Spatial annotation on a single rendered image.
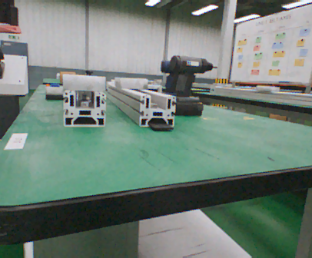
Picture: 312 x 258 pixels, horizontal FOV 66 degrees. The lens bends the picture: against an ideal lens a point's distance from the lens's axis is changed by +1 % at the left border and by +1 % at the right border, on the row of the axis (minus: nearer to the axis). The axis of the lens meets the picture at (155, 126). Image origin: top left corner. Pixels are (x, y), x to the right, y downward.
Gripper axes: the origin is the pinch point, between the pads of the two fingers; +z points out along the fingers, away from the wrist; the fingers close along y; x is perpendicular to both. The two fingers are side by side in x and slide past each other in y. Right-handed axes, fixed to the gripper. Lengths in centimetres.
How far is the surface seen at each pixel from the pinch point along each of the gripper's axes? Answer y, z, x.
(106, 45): -266, -844, 804
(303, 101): -27, 62, 182
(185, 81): -11, 29, 46
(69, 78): -11.2, 17.8, 4.7
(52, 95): -41, -27, 28
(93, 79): -10.4, 21.3, 9.6
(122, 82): -18.5, 10.0, 33.7
